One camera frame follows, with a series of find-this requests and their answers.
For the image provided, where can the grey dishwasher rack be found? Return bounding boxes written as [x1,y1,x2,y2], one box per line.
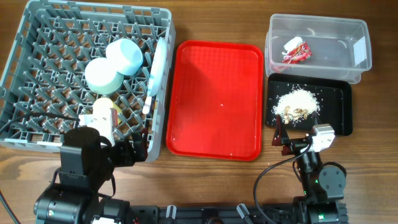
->
[1,1,176,162]

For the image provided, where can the clear plastic bin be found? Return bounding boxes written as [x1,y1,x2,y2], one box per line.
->
[264,14,373,84]

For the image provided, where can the rice and food scraps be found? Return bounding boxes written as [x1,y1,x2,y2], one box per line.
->
[272,89,320,124]

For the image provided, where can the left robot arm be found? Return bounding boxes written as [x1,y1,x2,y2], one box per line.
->
[34,126,147,223]

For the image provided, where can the green bowl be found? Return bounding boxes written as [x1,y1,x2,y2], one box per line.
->
[84,57,124,95]

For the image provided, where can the white plastic fork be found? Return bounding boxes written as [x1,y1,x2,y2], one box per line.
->
[142,96,152,114]

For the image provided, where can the white tissue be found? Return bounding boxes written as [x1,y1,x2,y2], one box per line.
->
[282,36,303,55]

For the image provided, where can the black tray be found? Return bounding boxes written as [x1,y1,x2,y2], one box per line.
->
[264,73,353,136]

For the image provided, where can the yellow cup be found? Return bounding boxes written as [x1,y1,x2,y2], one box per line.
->
[92,97,122,114]

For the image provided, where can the light blue plate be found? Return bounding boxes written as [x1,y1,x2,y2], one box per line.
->
[147,37,167,97]

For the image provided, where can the red snack wrapper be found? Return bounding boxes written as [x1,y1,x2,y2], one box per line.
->
[282,42,312,64]

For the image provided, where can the light blue bowl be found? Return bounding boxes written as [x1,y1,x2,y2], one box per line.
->
[106,39,144,76]

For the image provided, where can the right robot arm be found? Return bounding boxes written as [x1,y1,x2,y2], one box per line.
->
[272,116,347,223]

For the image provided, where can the red plastic tray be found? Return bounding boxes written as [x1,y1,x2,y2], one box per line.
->
[166,40,264,161]

